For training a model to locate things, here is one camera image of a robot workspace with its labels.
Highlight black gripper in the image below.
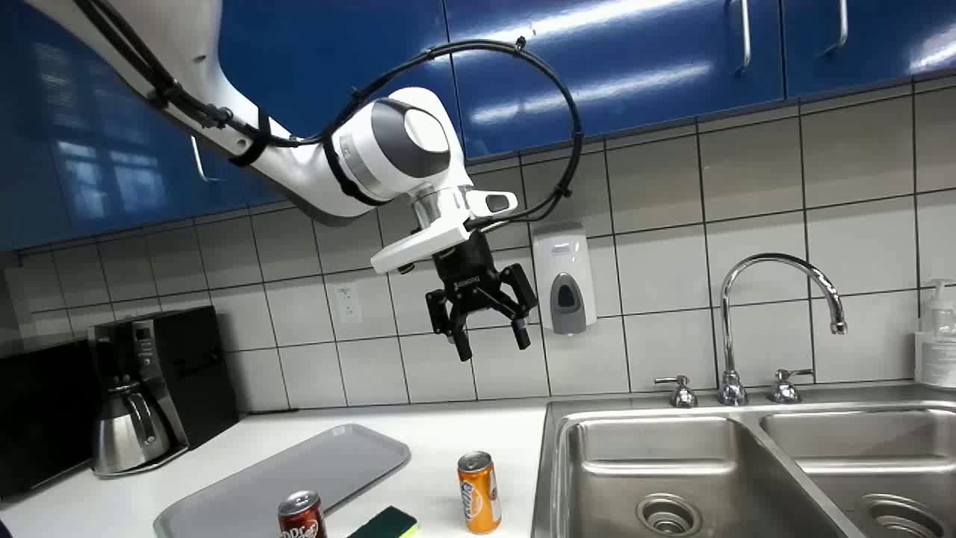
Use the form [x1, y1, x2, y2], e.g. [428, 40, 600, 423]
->
[423, 236, 539, 363]

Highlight orange soda can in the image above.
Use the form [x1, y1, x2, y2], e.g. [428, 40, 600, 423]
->
[458, 451, 501, 535]

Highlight red Dr Pepper can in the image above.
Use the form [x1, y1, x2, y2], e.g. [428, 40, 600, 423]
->
[277, 490, 325, 538]

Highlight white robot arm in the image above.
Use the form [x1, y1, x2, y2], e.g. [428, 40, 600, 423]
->
[23, 0, 539, 356]

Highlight grey plastic tray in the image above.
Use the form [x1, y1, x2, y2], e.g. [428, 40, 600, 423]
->
[153, 424, 412, 538]

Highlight green yellow sponge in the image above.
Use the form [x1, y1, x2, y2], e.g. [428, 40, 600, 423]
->
[349, 506, 419, 538]

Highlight chrome gooseneck faucet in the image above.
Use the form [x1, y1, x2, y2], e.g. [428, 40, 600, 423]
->
[716, 251, 851, 406]

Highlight black coffee maker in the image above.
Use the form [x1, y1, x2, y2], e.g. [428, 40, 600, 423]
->
[89, 305, 243, 474]

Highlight stainless steel double sink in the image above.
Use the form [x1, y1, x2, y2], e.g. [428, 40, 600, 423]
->
[531, 402, 956, 538]

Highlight steel coffee carafe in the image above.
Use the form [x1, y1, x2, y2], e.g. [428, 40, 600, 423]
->
[96, 382, 179, 478]

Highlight blue upper cabinets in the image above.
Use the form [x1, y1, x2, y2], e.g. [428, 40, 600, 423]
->
[0, 0, 956, 254]

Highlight black microwave oven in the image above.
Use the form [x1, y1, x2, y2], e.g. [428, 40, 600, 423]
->
[0, 341, 99, 503]

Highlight clear soap pump bottle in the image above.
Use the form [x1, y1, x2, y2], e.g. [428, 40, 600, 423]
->
[913, 281, 956, 388]

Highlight white wall soap dispenser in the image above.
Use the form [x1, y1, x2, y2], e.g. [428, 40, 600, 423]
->
[536, 230, 598, 335]

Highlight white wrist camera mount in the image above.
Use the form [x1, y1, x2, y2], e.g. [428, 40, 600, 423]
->
[371, 185, 518, 272]

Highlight white wall power outlet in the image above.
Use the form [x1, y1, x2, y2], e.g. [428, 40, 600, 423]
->
[328, 284, 364, 326]

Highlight left chrome tap handle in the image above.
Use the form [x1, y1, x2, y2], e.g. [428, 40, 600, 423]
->
[654, 373, 700, 411]

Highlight chrome tap handle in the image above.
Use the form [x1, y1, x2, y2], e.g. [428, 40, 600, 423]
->
[767, 369, 810, 405]
[654, 373, 700, 411]

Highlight right chrome tap handle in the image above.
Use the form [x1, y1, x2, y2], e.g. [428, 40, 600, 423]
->
[767, 369, 810, 405]

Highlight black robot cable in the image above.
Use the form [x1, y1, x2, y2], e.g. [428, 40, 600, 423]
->
[72, 0, 585, 239]

